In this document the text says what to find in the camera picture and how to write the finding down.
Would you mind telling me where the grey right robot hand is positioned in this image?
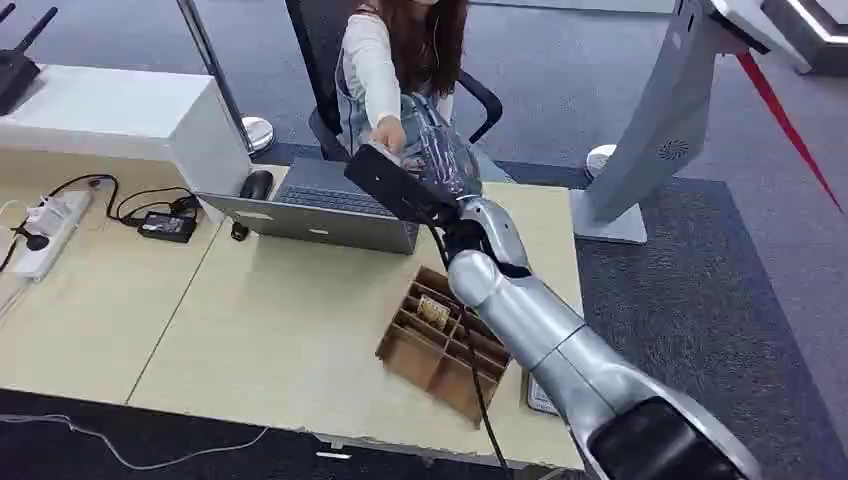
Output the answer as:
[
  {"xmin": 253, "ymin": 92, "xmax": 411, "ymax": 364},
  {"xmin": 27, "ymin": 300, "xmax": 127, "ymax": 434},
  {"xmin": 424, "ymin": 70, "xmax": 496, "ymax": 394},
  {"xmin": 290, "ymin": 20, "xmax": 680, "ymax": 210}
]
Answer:
[{"xmin": 397, "ymin": 92, "xmax": 483, "ymax": 200}]

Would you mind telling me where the person's right hand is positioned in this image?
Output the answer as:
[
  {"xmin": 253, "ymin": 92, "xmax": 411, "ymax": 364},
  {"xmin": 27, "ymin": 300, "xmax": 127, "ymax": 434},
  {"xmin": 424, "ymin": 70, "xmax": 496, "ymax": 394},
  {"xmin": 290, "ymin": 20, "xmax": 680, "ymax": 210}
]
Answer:
[{"xmin": 367, "ymin": 115, "xmax": 408, "ymax": 155}]

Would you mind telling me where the person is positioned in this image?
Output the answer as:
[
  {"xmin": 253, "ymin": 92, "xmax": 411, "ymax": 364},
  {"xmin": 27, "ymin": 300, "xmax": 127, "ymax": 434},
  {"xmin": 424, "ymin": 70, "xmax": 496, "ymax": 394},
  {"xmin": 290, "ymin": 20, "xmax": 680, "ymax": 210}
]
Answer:
[{"xmin": 334, "ymin": 0, "xmax": 511, "ymax": 183}]

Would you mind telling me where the black office chair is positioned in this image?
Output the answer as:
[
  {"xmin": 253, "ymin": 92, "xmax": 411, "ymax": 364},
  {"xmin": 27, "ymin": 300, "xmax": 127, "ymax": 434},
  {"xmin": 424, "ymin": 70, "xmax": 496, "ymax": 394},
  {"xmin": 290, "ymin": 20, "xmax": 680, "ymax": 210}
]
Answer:
[{"xmin": 284, "ymin": 0, "xmax": 503, "ymax": 164}]

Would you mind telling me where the grey laptop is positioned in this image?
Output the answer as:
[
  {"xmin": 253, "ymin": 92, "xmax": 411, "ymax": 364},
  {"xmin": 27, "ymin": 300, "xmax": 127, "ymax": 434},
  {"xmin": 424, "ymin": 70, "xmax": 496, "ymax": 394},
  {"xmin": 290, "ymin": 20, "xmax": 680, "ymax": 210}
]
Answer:
[{"xmin": 196, "ymin": 156, "xmax": 422, "ymax": 256}]

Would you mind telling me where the black computer mouse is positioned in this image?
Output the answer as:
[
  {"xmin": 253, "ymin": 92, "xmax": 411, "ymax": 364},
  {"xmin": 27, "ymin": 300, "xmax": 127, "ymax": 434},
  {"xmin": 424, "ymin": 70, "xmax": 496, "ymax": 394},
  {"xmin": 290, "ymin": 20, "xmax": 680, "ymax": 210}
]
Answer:
[{"xmin": 239, "ymin": 170, "xmax": 275, "ymax": 201}]

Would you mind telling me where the round white stanchion base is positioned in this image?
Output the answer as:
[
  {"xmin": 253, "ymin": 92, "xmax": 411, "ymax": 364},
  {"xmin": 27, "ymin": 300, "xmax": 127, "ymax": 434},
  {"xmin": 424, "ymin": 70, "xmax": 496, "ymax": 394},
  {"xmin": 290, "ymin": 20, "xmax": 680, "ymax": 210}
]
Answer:
[{"xmin": 584, "ymin": 143, "xmax": 617, "ymax": 180}]

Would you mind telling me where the brown card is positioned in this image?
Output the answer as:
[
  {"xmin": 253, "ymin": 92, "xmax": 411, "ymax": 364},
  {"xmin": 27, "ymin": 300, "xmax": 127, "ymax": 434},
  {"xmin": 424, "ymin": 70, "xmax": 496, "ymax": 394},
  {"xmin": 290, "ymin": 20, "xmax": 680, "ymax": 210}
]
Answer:
[{"xmin": 417, "ymin": 294, "xmax": 452, "ymax": 329}]

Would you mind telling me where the metal stanchion pole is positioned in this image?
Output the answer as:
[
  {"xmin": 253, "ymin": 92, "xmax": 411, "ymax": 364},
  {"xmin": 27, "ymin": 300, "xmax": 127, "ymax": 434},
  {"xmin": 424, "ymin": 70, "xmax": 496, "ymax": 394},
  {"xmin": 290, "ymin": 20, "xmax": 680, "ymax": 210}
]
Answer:
[{"xmin": 175, "ymin": 0, "xmax": 276, "ymax": 157}]

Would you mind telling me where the wooden card box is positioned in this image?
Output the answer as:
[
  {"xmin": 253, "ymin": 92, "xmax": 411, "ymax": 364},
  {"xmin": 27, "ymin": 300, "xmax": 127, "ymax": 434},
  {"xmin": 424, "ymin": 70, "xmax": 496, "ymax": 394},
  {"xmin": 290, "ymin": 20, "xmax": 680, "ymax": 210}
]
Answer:
[{"xmin": 375, "ymin": 266, "xmax": 513, "ymax": 429}]

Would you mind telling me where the grey kiosk stand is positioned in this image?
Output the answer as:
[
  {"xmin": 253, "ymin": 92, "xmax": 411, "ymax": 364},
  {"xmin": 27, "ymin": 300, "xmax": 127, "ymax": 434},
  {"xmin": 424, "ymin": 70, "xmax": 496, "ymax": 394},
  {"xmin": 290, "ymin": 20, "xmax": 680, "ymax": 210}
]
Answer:
[{"xmin": 569, "ymin": 0, "xmax": 813, "ymax": 246}]

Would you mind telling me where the black power adapter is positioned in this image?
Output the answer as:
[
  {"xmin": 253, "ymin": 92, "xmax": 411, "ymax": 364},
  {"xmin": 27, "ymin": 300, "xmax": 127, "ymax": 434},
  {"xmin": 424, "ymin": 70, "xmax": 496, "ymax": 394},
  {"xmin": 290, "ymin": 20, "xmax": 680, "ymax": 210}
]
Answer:
[{"xmin": 137, "ymin": 210, "xmax": 198, "ymax": 244}]

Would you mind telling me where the white cabinet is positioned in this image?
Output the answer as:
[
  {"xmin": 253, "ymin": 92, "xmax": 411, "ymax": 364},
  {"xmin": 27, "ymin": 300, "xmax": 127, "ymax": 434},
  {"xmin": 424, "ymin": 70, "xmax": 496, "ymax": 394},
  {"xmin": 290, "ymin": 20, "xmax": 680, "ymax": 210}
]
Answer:
[{"xmin": 0, "ymin": 64, "xmax": 253, "ymax": 223}]

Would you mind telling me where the grey card reader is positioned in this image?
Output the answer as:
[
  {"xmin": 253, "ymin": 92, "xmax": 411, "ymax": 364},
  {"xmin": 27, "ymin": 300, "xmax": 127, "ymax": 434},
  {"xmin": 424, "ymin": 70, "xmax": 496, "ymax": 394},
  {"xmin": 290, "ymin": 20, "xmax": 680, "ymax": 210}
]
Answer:
[{"xmin": 526, "ymin": 374, "xmax": 561, "ymax": 417}]

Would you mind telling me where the red barrier belt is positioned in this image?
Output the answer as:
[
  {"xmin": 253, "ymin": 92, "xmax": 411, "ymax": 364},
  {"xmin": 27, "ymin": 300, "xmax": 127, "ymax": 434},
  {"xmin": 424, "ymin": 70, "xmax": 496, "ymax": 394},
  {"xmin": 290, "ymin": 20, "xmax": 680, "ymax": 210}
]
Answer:
[{"xmin": 736, "ymin": 51, "xmax": 846, "ymax": 215}]

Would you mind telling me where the white plug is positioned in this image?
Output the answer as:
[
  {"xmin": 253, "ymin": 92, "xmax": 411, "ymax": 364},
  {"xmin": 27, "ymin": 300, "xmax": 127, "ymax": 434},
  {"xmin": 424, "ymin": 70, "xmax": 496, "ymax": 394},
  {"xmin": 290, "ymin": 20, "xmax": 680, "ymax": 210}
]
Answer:
[{"xmin": 36, "ymin": 196, "xmax": 69, "ymax": 225}]

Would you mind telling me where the white power strip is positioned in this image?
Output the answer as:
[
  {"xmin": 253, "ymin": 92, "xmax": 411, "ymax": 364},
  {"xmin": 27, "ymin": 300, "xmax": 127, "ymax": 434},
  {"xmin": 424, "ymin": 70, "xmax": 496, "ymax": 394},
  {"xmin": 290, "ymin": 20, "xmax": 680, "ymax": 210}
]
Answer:
[{"xmin": 11, "ymin": 190, "xmax": 94, "ymax": 283}]

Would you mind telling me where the black router with antennas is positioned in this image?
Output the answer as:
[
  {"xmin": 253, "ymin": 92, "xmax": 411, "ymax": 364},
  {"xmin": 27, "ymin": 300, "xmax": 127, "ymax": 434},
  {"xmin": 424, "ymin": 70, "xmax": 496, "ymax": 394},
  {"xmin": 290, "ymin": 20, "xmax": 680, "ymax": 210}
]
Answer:
[{"xmin": 0, "ymin": 3, "xmax": 60, "ymax": 117}]

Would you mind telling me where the dark plinth with light strip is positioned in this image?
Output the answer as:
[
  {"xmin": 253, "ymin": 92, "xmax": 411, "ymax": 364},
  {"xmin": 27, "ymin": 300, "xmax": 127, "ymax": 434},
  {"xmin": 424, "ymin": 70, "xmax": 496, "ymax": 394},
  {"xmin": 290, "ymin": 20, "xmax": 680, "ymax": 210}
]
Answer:
[{"xmin": 761, "ymin": 0, "xmax": 848, "ymax": 75}]

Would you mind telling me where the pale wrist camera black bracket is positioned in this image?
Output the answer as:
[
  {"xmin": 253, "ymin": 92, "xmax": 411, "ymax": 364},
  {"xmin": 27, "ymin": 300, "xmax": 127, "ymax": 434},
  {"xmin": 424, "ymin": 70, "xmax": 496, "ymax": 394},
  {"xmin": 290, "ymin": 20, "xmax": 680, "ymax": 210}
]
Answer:
[{"xmin": 343, "ymin": 142, "xmax": 462, "ymax": 228}]

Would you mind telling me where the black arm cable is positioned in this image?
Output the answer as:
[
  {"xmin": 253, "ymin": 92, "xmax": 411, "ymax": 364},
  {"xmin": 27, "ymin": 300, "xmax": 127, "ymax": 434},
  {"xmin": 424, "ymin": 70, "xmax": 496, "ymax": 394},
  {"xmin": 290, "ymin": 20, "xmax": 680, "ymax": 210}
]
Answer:
[{"xmin": 427, "ymin": 225, "xmax": 515, "ymax": 480}]

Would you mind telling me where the black adapter cable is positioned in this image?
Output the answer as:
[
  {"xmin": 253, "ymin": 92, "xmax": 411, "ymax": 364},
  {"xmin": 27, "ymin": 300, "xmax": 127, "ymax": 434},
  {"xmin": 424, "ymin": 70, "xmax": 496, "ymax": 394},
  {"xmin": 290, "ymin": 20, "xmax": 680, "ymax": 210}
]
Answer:
[{"xmin": 46, "ymin": 173, "xmax": 200, "ymax": 228}]

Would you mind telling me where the black plug with cable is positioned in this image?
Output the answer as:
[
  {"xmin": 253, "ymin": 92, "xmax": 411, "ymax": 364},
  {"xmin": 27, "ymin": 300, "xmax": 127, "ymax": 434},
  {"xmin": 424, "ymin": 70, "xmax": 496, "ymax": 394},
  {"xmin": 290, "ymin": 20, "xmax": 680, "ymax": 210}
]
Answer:
[{"xmin": 0, "ymin": 225, "xmax": 51, "ymax": 273}]

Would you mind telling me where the white floor cable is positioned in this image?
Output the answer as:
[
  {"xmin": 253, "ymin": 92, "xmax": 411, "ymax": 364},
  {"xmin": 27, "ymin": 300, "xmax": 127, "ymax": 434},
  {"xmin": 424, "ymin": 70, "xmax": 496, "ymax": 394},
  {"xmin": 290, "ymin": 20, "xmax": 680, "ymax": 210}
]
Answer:
[{"xmin": 0, "ymin": 413, "xmax": 270, "ymax": 473}]

